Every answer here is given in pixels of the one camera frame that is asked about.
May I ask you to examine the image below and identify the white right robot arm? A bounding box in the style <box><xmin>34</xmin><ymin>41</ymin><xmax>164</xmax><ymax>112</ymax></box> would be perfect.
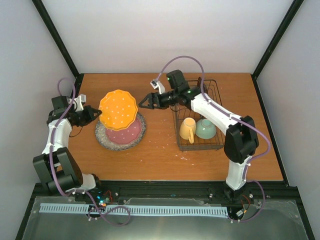
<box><xmin>138</xmin><ymin>70</ymin><xmax>259</xmax><ymax>202</ymax></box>

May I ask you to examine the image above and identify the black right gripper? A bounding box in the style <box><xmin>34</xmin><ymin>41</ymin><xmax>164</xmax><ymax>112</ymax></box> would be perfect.
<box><xmin>138</xmin><ymin>89</ymin><xmax>178</xmax><ymax>110</ymax></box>

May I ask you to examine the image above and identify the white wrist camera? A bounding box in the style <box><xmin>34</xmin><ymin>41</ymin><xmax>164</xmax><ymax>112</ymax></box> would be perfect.
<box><xmin>74</xmin><ymin>94</ymin><xmax>87</xmax><ymax>112</ymax></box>
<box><xmin>150</xmin><ymin>79</ymin><xmax>166</xmax><ymax>95</ymax></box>

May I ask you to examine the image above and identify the black aluminium frame rail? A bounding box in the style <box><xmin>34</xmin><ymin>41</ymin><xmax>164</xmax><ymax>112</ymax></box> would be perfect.
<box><xmin>32</xmin><ymin>181</ymin><xmax>301</xmax><ymax>203</ymax></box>

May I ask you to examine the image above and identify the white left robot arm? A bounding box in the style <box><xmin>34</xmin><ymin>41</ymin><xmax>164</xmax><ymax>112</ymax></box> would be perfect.
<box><xmin>32</xmin><ymin>94</ymin><xmax>104</xmax><ymax>202</ymax></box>

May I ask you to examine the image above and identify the yellow mug white inside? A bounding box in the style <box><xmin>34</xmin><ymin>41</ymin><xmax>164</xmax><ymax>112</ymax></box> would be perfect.
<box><xmin>179</xmin><ymin>117</ymin><xmax>196</xmax><ymax>144</ymax></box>

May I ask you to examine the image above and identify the light blue slotted cable duct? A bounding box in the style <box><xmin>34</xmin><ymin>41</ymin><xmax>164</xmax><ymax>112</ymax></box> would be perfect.
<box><xmin>38</xmin><ymin>203</ymin><xmax>228</xmax><ymax>218</ymax></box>

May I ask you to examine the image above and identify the speckled grey large plate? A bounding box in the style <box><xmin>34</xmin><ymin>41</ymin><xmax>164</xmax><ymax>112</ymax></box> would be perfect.
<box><xmin>95</xmin><ymin>112</ymin><xmax>147</xmax><ymax>151</ymax></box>

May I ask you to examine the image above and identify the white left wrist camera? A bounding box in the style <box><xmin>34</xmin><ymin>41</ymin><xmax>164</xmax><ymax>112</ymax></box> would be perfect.
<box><xmin>74</xmin><ymin>94</ymin><xmax>87</xmax><ymax>112</ymax></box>

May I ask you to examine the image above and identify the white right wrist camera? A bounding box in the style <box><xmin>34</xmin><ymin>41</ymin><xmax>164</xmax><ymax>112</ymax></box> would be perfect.
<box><xmin>150</xmin><ymin>79</ymin><xmax>166</xmax><ymax>95</ymax></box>

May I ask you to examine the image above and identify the pink white dotted plate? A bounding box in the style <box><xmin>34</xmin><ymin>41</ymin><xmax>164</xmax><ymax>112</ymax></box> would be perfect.
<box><xmin>105</xmin><ymin>118</ymin><xmax>142</xmax><ymax>145</ymax></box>

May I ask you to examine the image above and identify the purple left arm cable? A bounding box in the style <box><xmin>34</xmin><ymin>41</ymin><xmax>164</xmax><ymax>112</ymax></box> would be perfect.
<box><xmin>48</xmin><ymin>77</ymin><xmax>131</xmax><ymax>227</ymax></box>

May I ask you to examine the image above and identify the brown rimmed beige plate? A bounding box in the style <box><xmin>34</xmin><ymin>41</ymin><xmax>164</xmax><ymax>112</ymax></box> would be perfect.
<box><xmin>197</xmin><ymin>77</ymin><xmax>208</xmax><ymax>94</ymax></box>

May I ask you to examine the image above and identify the orange white dotted plate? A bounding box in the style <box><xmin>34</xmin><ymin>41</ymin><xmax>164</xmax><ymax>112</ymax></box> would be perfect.
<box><xmin>98</xmin><ymin>89</ymin><xmax>138</xmax><ymax>131</ymax></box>

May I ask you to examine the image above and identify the light green ceramic bowl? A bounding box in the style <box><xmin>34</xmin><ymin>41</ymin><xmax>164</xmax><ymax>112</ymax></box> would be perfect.
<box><xmin>195</xmin><ymin>118</ymin><xmax>217</xmax><ymax>140</ymax></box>

